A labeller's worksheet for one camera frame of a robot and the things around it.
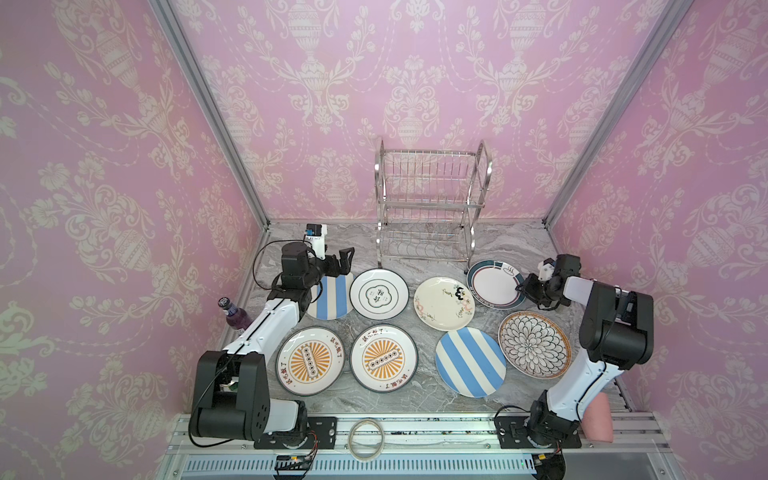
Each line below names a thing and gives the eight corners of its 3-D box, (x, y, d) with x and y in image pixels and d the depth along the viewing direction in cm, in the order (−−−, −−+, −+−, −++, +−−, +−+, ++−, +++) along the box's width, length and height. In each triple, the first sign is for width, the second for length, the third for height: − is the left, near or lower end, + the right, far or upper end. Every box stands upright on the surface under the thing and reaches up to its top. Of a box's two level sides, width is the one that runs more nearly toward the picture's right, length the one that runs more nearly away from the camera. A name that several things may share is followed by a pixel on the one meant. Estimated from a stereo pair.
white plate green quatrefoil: (348, 319, 96) (347, 316, 94) (352, 271, 108) (352, 268, 106) (410, 319, 96) (410, 316, 94) (407, 271, 108) (408, 268, 106)
